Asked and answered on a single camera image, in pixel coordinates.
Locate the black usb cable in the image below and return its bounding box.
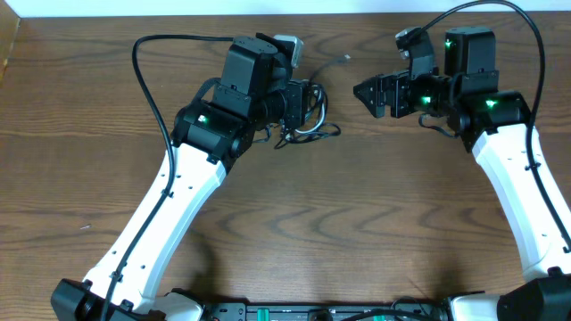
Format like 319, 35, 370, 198
253, 53, 352, 151
272, 84, 343, 150

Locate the white usb cable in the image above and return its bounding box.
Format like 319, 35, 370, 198
294, 88, 329, 136

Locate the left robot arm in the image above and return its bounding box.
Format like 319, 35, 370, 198
51, 34, 310, 320

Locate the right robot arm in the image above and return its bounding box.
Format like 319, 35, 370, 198
353, 27, 570, 320

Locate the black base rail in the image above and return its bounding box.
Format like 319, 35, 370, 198
199, 300, 451, 321

